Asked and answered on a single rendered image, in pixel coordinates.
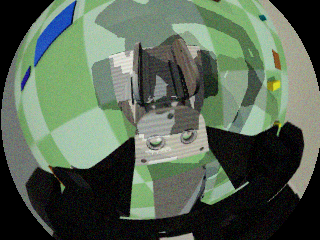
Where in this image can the small teal block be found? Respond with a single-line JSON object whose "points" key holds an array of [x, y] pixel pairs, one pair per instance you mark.
{"points": [[262, 17]]}

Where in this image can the dark blue flat bar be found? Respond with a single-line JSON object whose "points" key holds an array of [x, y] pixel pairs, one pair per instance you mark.
{"points": [[25, 78]]}

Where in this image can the blue flat rectangular plate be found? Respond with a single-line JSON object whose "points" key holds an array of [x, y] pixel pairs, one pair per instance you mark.
{"points": [[57, 26]]}

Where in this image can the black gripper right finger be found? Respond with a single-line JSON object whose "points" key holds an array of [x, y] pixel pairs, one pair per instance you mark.
{"points": [[238, 153]]}

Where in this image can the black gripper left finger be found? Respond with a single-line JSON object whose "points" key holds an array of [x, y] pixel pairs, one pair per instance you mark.
{"points": [[110, 180]]}

